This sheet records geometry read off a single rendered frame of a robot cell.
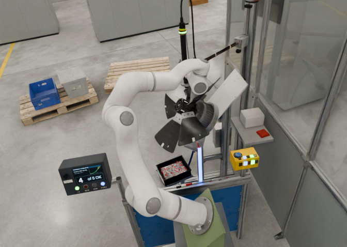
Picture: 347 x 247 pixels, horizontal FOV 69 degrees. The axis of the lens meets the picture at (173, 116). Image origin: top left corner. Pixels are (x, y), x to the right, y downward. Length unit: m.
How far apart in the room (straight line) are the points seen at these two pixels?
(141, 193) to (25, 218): 2.25
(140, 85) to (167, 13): 6.33
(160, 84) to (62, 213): 2.21
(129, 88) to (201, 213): 0.71
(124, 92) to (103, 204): 2.01
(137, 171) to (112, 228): 1.69
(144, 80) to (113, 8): 5.96
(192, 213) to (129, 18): 6.25
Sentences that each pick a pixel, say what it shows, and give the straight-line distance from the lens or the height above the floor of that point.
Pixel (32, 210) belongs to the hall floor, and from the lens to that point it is 3.26.
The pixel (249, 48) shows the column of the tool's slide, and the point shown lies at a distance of 2.16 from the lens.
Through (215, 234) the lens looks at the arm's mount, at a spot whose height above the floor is 1.10.
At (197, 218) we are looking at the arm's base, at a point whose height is 1.13.
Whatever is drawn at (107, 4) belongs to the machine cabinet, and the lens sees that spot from 6.98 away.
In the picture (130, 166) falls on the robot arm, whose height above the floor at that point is 1.50.
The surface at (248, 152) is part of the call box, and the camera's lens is 1.73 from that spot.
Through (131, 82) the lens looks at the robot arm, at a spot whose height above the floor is 1.79.
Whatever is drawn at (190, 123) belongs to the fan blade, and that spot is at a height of 1.18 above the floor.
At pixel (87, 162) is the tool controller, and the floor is 1.25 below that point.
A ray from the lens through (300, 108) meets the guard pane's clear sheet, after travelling 1.87.
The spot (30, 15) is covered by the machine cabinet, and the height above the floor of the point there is 0.65.
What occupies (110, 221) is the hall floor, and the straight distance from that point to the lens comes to 2.80.
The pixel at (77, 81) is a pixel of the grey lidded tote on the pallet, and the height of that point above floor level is 0.42.
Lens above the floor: 2.29
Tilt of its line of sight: 37 degrees down
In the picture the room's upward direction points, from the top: 6 degrees counter-clockwise
